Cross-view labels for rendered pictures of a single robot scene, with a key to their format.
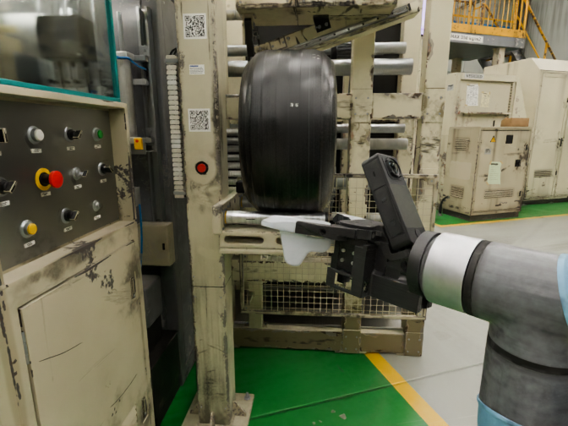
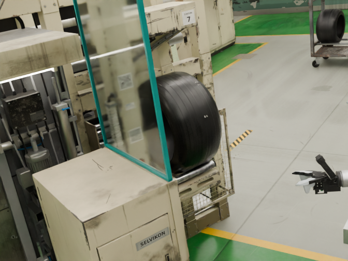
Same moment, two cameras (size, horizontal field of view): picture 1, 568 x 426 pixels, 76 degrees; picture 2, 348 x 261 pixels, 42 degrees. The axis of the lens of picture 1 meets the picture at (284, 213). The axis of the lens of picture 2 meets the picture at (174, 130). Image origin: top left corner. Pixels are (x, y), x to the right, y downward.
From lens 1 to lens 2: 180 cm
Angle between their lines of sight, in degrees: 35
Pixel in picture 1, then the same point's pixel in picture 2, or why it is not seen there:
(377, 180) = (323, 163)
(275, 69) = (187, 99)
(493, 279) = not seen: outside the picture
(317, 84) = (210, 101)
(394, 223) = (330, 172)
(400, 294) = (335, 188)
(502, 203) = not seen: hidden behind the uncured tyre
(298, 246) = (308, 187)
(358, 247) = (324, 181)
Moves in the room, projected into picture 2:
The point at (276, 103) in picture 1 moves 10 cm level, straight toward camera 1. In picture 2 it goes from (198, 118) to (211, 121)
